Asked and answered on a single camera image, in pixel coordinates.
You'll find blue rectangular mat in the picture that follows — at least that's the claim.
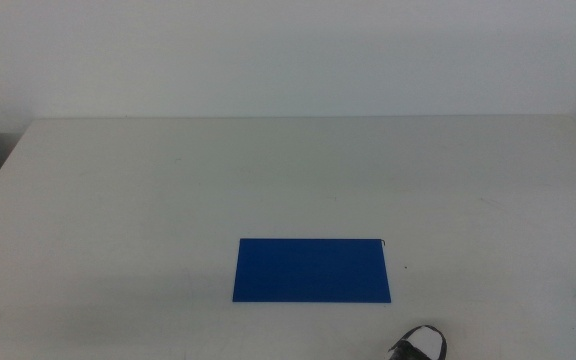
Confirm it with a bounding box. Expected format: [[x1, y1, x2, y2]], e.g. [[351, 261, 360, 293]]
[[231, 237, 393, 304]]

